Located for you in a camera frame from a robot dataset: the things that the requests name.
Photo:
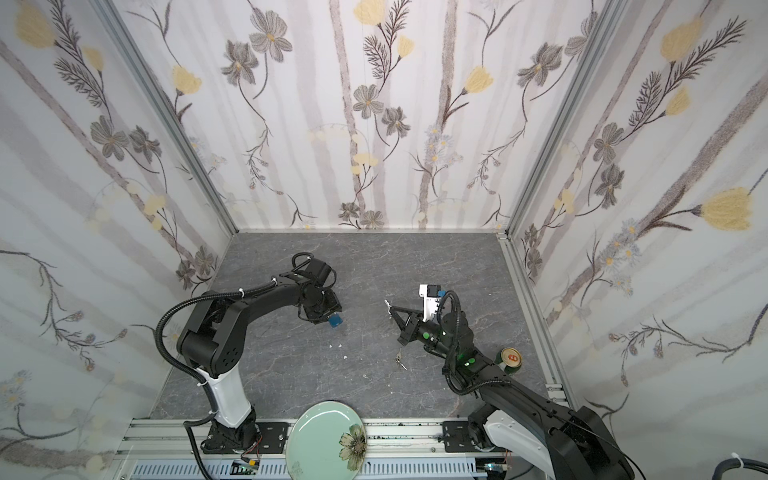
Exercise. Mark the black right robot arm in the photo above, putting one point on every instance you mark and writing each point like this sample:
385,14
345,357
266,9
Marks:
561,442

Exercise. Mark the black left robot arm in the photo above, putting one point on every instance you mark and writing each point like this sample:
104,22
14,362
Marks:
213,341

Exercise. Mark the green floral plate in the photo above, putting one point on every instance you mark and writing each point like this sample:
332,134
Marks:
328,441

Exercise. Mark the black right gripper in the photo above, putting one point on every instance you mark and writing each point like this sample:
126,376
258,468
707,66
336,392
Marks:
414,324

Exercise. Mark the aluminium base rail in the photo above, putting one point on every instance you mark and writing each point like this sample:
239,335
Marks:
395,448

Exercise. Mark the round tin can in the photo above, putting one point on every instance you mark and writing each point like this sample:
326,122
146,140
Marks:
511,360

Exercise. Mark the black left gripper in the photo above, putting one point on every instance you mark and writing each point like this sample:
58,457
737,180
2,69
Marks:
321,306

